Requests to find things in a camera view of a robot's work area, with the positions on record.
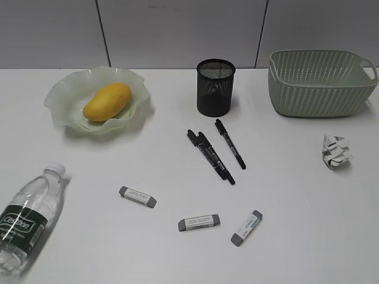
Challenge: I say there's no black marker pen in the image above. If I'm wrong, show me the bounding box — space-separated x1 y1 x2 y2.
187 129 226 180
215 119 246 170
198 131 235 185

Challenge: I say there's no grey white eraser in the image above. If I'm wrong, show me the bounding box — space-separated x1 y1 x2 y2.
178 214 220 231
231 210 263 247
119 186 157 208

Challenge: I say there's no yellow mango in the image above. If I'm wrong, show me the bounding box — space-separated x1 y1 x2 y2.
83 83 131 122

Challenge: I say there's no waste paper ball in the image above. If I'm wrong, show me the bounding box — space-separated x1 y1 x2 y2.
322 133 353 169

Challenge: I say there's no clear plastic water bottle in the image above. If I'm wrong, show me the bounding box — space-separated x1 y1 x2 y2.
1 163 66 273

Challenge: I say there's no black mesh pen holder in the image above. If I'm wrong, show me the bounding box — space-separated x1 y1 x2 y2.
197 59 236 117

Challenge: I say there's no translucent green wavy plate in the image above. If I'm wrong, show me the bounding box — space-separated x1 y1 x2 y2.
44 66 154 135

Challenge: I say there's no light green plastic basket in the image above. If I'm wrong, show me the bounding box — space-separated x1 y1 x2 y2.
268 49 378 118

